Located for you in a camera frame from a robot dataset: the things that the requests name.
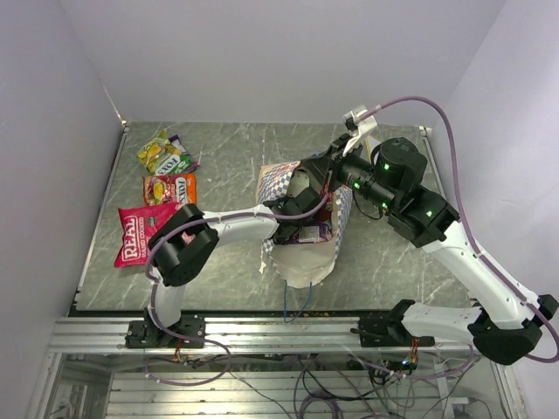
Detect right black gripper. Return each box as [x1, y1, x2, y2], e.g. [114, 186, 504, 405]
[300, 134, 397, 212]

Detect checkered paper bag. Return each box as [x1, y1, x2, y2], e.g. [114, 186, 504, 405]
[255, 150, 354, 324]

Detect orange candy bag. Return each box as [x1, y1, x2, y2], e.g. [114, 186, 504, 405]
[143, 174, 197, 206]

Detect purple snack packet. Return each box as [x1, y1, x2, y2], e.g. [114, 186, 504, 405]
[169, 134, 190, 155]
[295, 221, 333, 244]

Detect yellow green candy bag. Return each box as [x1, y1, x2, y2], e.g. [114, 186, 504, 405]
[136, 130, 199, 175]

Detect pink chips bag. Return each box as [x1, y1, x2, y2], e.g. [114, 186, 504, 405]
[114, 203, 184, 269]

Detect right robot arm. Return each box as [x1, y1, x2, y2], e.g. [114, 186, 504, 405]
[300, 134, 558, 366]

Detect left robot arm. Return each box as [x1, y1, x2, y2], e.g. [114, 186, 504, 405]
[145, 188, 328, 347]

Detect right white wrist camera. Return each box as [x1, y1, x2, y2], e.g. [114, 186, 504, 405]
[342, 105, 377, 157]

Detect aluminium frame rail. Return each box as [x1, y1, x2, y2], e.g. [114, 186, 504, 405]
[47, 314, 507, 355]

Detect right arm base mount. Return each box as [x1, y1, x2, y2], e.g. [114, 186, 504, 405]
[349, 311, 414, 347]

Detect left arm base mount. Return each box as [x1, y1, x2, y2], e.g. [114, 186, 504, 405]
[125, 314, 206, 350]

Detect tangled floor cables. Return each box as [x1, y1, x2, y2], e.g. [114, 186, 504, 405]
[139, 340, 481, 419]

